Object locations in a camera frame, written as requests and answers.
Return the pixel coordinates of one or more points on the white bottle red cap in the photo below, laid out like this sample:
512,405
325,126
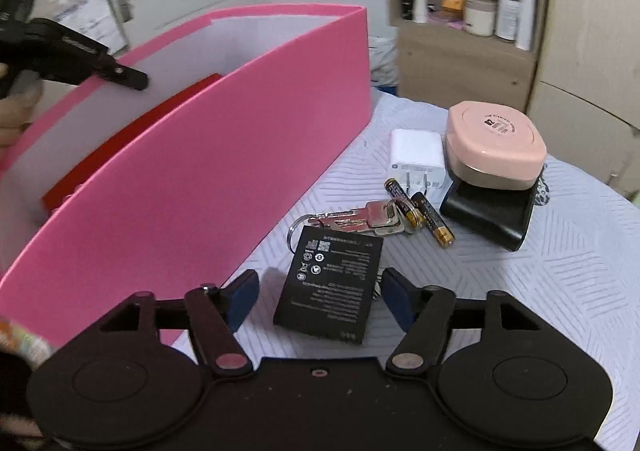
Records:
507,16

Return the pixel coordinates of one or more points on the pink compact case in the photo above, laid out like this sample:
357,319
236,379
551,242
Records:
492,141

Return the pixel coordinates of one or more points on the black bottle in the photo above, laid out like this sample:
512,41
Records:
407,3

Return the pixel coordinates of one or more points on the white lidded jar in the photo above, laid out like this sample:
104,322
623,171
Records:
479,18

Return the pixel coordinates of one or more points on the light wooden wardrobe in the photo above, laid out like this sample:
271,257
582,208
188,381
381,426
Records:
590,56

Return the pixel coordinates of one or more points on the pink flat box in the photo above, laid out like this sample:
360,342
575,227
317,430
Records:
447,20

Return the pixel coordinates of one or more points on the wooden shelf unit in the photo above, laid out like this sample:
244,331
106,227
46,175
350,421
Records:
465,61

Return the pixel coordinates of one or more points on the bunch of keys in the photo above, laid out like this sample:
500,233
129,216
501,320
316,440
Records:
380,221

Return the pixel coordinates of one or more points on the white printed poster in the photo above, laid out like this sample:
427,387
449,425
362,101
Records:
85,13

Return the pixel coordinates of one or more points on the black phone battery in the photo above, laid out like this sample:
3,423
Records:
327,286

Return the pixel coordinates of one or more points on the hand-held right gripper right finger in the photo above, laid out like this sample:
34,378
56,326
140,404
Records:
397,296

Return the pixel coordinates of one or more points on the white charger plug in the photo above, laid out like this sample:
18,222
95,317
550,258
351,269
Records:
415,153

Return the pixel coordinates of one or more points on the person's left hand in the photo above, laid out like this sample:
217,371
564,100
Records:
12,116

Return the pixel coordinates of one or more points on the white printed package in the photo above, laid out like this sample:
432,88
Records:
385,61

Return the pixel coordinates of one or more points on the white patterned tablecloth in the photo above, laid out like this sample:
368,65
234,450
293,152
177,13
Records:
550,291

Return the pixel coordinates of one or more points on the tan small box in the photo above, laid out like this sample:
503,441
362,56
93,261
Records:
452,1

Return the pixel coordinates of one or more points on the black plastic case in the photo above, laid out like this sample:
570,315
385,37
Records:
490,216

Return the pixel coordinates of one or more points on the tall white tube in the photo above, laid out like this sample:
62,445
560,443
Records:
525,23

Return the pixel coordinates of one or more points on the black and gold battery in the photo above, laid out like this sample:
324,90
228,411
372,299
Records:
402,203
435,221

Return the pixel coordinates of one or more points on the pink cardboard box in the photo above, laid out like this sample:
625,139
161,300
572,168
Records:
200,181

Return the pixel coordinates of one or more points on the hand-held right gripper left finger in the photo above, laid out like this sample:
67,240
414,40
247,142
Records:
242,296

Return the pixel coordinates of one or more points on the floral blanket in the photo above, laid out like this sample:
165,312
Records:
22,338

